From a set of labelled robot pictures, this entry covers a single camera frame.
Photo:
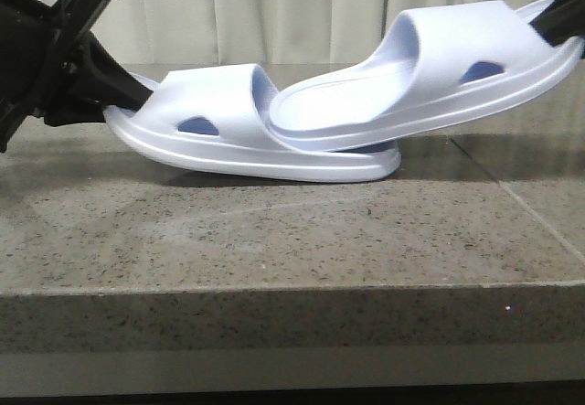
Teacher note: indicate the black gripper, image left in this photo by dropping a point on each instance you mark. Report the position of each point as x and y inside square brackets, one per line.
[53, 67]

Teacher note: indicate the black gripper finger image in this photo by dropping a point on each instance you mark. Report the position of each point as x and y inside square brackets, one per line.
[560, 21]

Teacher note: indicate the pale beige curtain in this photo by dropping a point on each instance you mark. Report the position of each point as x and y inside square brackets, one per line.
[242, 31]

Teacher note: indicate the light blue slipper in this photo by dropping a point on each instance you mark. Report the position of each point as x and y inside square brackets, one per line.
[213, 120]
[436, 67]

